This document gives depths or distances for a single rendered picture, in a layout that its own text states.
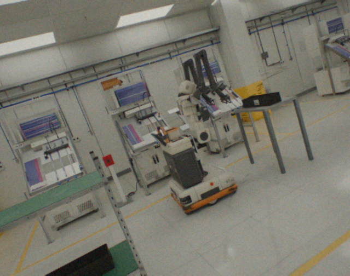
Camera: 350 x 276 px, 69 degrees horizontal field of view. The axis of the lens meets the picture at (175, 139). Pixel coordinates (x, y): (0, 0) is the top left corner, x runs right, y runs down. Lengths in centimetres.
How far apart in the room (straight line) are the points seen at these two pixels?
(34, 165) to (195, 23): 479
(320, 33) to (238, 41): 179
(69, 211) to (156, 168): 144
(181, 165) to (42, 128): 227
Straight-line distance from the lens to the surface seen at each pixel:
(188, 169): 276
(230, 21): 665
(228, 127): 479
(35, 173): 396
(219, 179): 288
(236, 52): 652
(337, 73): 698
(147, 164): 419
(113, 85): 460
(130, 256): 195
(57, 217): 422
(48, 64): 583
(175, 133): 284
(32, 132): 419
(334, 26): 731
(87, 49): 591
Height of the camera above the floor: 128
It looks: 10 degrees down
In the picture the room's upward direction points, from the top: 20 degrees counter-clockwise
